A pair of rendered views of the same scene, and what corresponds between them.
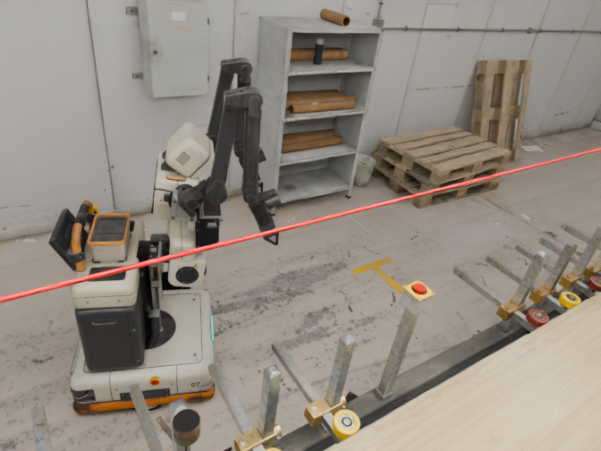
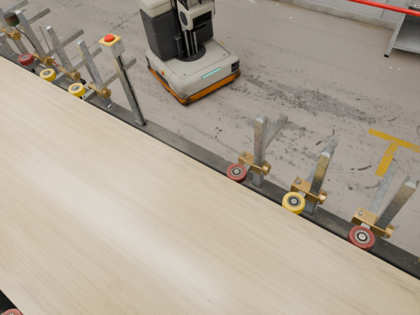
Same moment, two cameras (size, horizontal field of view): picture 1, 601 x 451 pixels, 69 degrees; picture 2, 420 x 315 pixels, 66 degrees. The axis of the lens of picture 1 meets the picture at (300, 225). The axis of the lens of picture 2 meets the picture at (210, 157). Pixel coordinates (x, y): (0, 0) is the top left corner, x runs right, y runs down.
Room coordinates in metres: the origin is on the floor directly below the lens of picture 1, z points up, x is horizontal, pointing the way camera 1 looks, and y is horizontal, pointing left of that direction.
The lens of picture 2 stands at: (1.16, -1.71, 1.98)
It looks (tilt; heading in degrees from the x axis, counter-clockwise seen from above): 53 degrees down; 79
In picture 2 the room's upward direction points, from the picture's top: 9 degrees counter-clockwise
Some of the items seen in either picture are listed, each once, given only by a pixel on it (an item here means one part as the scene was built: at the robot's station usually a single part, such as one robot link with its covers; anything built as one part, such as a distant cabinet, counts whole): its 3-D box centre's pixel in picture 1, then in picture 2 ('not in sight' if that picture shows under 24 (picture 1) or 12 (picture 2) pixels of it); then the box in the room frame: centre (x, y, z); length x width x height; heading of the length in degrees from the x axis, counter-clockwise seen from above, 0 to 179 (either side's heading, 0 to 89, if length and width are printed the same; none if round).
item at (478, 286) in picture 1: (493, 297); (260, 149); (1.54, -0.90, 0.84); 0.43 x 0.03 x 0.04; 37
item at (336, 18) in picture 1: (334, 17); not in sight; (3.80, -0.04, 1.59); 0.30 x 0.08 x 0.08; 37
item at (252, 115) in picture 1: (251, 149); not in sight; (1.51, 0.22, 1.41); 0.11 x 0.06 x 0.43; 17
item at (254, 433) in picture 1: (258, 438); (69, 72); (0.74, 0.04, 0.84); 0.14 x 0.06 x 0.05; 127
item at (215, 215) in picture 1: (203, 213); not in sight; (1.67, 0.44, 0.99); 0.28 x 0.16 x 0.22; 16
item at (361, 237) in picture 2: (594, 290); (357, 242); (1.68, -1.42, 0.85); 0.08 x 0.08 x 0.11
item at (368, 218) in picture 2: (571, 278); (372, 223); (1.78, -1.37, 0.83); 0.14 x 0.06 x 0.05; 127
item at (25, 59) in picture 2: not in sight; (29, 64); (0.51, 0.20, 0.85); 0.08 x 0.08 x 0.11
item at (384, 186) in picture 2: (554, 269); (375, 204); (1.84, -1.30, 0.83); 0.43 x 0.03 x 0.04; 37
